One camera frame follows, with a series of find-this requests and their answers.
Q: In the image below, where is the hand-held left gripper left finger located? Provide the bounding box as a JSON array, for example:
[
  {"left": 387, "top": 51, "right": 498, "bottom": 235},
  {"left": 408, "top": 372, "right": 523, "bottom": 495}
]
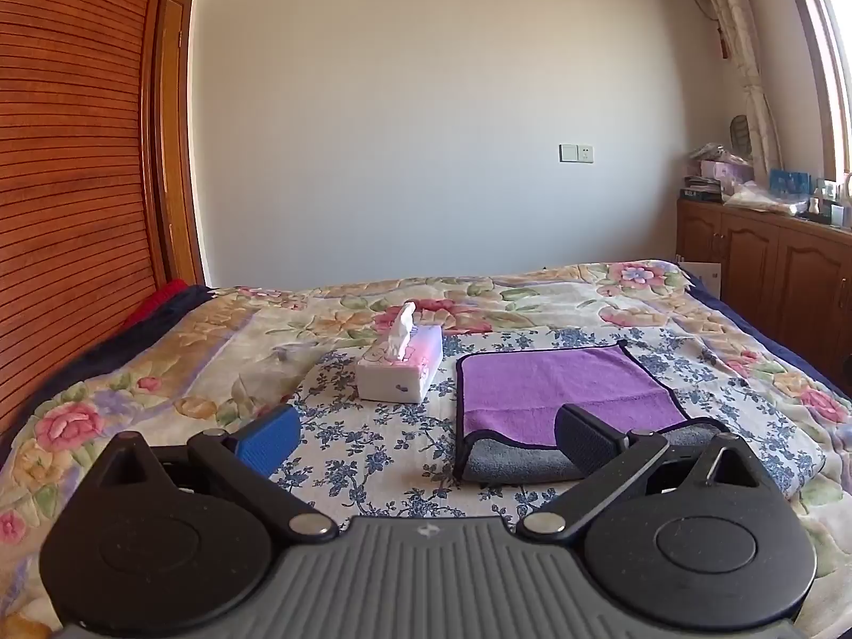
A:
[{"left": 85, "top": 405, "right": 339, "bottom": 542}]

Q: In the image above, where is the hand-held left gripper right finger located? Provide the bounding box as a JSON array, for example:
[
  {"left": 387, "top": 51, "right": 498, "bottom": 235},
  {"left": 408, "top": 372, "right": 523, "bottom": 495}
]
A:
[{"left": 518, "top": 403, "right": 774, "bottom": 542}]

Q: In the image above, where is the purple and grey towel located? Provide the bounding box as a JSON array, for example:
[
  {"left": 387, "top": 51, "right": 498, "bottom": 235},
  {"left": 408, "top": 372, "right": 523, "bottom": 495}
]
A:
[{"left": 454, "top": 339, "right": 733, "bottom": 486}]

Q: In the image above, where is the floral quilt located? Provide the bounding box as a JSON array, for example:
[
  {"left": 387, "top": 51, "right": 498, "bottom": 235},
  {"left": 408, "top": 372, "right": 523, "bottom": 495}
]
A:
[{"left": 0, "top": 259, "right": 852, "bottom": 639}]

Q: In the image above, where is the blue floral white cloth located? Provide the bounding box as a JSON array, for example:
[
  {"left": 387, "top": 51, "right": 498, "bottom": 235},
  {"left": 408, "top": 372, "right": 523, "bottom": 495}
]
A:
[{"left": 269, "top": 326, "right": 828, "bottom": 528}]

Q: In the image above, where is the white and pink tissue box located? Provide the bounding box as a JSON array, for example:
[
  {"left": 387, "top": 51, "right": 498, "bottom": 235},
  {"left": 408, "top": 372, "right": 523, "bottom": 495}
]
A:
[{"left": 355, "top": 301, "right": 445, "bottom": 404}]

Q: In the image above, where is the red cloth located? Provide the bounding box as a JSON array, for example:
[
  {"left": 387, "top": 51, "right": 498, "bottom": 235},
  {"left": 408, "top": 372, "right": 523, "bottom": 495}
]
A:
[{"left": 121, "top": 280, "right": 191, "bottom": 329}]

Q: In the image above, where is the dark blue blanket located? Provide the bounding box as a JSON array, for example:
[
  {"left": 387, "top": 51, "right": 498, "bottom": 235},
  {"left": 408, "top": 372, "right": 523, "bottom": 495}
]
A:
[{"left": 0, "top": 285, "right": 222, "bottom": 457}]

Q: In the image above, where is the white board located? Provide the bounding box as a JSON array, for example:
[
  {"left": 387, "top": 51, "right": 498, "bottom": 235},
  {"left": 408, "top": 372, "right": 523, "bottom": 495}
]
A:
[{"left": 674, "top": 254, "right": 724, "bottom": 295}]

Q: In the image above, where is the dark blue bed sheet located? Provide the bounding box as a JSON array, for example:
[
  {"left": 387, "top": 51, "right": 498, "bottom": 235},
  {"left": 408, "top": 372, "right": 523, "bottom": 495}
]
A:
[{"left": 679, "top": 267, "right": 852, "bottom": 402}]

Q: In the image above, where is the wooden cabinet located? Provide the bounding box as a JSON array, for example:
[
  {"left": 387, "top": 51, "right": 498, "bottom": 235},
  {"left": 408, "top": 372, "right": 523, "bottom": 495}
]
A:
[{"left": 675, "top": 194, "right": 852, "bottom": 388}]

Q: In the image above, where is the stack of books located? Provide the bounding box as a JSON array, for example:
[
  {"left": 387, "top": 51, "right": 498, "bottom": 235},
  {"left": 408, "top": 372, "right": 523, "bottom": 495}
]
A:
[{"left": 682, "top": 175, "right": 724, "bottom": 204}]

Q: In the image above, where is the clear plastic bag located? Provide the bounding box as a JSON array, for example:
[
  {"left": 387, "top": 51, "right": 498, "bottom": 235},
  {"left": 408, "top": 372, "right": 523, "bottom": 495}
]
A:
[{"left": 722, "top": 180, "right": 803, "bottom": 215}]

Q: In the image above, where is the wooden slatted wardrobe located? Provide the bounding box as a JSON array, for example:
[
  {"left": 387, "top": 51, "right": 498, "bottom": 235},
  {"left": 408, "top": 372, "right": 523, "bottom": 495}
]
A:
[{"left": 0, "top": 0, "right": 178, "bottom": 450}]

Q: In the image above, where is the blue box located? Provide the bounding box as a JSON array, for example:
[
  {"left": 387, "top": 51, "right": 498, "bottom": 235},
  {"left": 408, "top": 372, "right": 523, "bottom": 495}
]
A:
[{"left": 768, "top": 169, "right": 814, "bottom": 199}]

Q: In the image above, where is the small grey fan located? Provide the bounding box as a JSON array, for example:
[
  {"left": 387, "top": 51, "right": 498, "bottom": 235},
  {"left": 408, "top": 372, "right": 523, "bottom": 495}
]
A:
[{"left": 728, "top": 114, "right": 755, "bottom": 162}]

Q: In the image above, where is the floral cream curtain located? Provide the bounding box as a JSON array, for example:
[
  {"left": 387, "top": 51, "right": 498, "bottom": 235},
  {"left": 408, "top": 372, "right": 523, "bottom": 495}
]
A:
[{"left": 687, "top": 0, "right": 784, "bottom": 182}]

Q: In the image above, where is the wooden door frame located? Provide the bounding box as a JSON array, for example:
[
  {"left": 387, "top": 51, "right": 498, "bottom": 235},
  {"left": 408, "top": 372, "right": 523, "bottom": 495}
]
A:
[{"left": 142, "top": 0, "right": 207, "bottom": 289}]

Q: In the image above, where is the wooden window frame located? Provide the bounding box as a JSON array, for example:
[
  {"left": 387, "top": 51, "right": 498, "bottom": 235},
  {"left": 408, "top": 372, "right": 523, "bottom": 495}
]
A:
[{"left": 774, "top": 0, "right": 852, "bottom": 182}]

